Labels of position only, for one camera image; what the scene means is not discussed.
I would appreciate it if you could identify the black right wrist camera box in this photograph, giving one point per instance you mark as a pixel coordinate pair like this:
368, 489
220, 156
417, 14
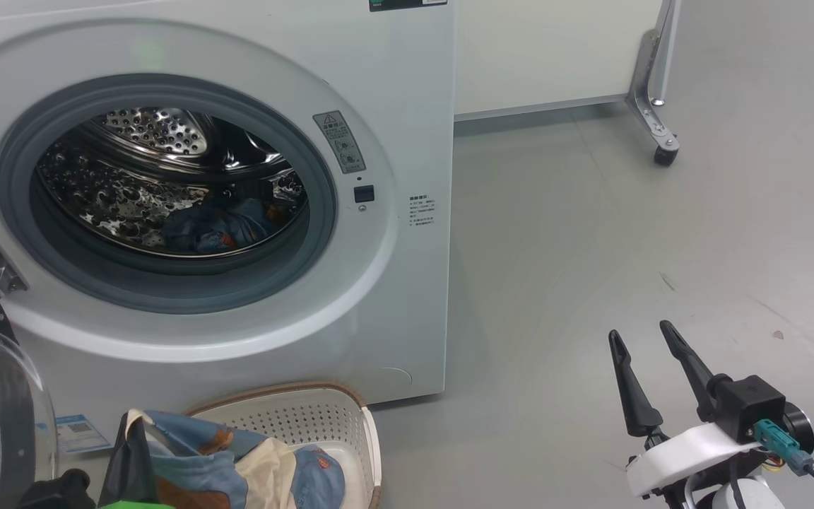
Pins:
746, 403

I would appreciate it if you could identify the grey warning sticker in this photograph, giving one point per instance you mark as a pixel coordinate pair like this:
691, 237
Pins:
340, 141

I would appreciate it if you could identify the perforated steel washer drum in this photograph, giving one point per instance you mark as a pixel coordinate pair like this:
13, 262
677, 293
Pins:
131, 184

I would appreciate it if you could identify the white partition panel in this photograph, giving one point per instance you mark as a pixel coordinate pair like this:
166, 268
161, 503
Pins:
555, 49

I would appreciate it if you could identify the cream perforated laundry basket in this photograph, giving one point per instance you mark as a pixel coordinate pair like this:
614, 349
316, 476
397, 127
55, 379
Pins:
322, 417

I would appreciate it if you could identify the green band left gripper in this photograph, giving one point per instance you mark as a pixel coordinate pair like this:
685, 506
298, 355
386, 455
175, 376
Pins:
135, 505

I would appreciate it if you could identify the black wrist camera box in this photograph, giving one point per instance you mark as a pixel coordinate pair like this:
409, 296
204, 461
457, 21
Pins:
746, 403
57, 491

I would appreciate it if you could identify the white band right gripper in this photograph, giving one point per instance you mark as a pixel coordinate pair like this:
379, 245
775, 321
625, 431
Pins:
682, 452

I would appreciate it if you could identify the metal partition leg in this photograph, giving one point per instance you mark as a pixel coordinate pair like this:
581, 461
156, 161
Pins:
651, 92

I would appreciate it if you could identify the blue and cream cartoon garment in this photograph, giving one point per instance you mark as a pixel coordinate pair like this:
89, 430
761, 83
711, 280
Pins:
202, 466

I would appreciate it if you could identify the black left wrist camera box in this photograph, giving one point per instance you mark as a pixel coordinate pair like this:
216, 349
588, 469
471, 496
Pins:
57, 491

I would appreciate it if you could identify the grey rubber door gasket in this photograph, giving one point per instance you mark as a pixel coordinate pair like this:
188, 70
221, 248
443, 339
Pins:
181, 283

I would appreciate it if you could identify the white front-load washing machine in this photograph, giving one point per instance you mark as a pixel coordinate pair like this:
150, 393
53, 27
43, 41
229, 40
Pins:
414, 318

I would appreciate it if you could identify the black caster wheel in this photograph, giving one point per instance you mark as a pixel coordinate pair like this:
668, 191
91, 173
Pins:
666, 156

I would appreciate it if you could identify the blue energy label sticker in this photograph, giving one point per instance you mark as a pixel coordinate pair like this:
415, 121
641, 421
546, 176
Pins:
82, 433

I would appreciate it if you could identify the black square door latch socket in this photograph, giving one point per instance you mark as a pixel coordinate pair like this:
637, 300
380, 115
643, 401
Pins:
364, 194

